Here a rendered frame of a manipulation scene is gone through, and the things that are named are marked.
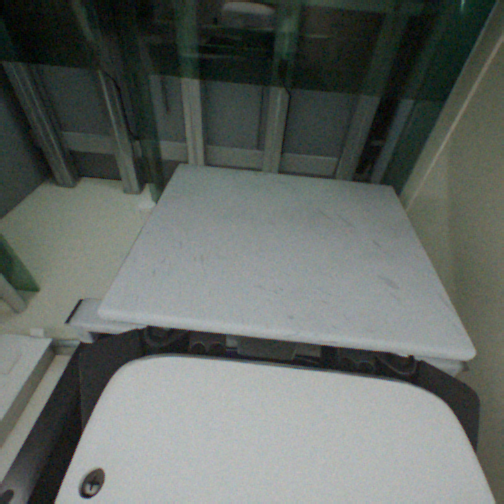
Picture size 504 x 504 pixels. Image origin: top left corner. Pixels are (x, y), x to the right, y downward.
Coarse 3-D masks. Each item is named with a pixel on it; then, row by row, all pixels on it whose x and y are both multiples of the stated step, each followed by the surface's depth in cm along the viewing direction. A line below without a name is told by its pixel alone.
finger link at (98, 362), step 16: (112, 336) 10; (128, 336) 10; (96, 352) 10; (112, 352) 10; (128, 352) 10; (144, 352) 10; (160, 352) 10; (176, 352) 10; (80, 368) 9; (96, 368) 9; (112, 368) 9; (80, 384) 9; (96, 384) 9; (96, 400) 9
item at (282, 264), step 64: (192, 192) 14; (256, 192) 14; (320, 192) 15; (384, 192) 15; (128, 256) 11; (192, 256) 11; (256, 256) 11; (320, 256) 11; (384, 256) 12; (128, 320) 9; (192, 320) 9; (256, 320) 9; (320, 320) 9; (384, 320) 9; (448, 320) 10; (64, 384) 16; (64, 448) 15
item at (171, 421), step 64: (128, 384) 8; (192, 384) 8; (256, 384) 8; (320, 384) 8; (384, 384) 8; (128, 448) 6; (192, 448) 6; (256, 448) 6; (320, 448) 7; (384, 448) 7; (448, 448) 7
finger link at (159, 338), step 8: (152, 328) 10; (160, 328) 10; (168, 328) 10; (176, 328) 10; (144, 336) 10; (152, 336) 10; (160, 336) 10; (168, 336) 10; (176, 336) 10; (184, 336) 10; (152, 344) 10; (160, 344) 10; (168, 344) 10; (184, 344) 11; (184, 352) 11
